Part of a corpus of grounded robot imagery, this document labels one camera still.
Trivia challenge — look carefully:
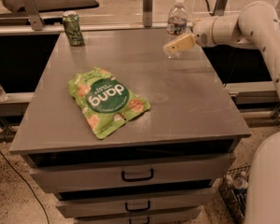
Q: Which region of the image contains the black drawer handle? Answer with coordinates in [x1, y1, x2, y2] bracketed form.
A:
[121, 169, 154, 182]
[128, 217, 150, 224]
[125, 201, 150, 213]

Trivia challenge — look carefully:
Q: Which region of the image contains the wire basket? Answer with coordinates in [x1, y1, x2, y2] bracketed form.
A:
[218, 166, 250, 224]

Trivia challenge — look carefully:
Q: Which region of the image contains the bottle in basket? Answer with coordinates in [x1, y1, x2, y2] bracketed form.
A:
[233, 171, 248, 189]

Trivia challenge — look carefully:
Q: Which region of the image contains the clear plastic water bottle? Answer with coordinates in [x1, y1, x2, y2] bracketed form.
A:
[165, 0, 189, 60]

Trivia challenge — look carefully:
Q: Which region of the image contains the metal bracket centre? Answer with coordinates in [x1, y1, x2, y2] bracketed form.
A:
[143, 0, 153, 27]

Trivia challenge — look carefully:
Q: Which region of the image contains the metal bracket right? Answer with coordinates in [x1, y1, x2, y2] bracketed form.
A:
[211, 0, 228, 16]

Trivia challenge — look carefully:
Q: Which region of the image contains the metal bracket left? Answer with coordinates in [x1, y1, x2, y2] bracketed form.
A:
[22, 0, 44, 31]

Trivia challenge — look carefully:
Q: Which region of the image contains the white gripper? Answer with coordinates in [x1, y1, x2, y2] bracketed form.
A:
[163, 17, 214, 54]

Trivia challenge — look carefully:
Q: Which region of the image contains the black middle drawer handle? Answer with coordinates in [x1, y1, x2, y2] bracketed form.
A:
[125, 201, 150, 213]

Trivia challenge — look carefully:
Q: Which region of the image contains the grey drawer cabinet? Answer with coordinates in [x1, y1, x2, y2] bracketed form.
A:
[10, 29, 249, 224]

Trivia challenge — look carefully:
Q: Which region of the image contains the green soda can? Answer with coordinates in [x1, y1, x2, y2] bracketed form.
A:
[63, 10, 84, 46]

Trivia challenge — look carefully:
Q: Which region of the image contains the black bottom drawer handle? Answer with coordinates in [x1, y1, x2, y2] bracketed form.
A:
[128, 217, 150, 224]

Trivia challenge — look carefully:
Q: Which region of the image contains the metal bracket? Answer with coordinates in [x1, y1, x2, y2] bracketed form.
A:
[22, 0, 44, 31]
[143, 0, 153, 27]
[211, 0, 228, 16]

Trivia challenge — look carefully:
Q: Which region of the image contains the black top drawer handle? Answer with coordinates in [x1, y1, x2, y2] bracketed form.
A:
[121, 169, 154, 182]

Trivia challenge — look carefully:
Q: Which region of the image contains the black floor cable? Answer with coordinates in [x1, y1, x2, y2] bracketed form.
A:
[0, 131, 50, 224]

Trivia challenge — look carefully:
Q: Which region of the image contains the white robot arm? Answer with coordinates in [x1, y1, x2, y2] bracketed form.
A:
[163, 1, 280, 224]

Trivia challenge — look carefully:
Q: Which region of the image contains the green rice chip bag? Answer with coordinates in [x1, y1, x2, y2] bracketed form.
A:
[68, 67, 150, 140]

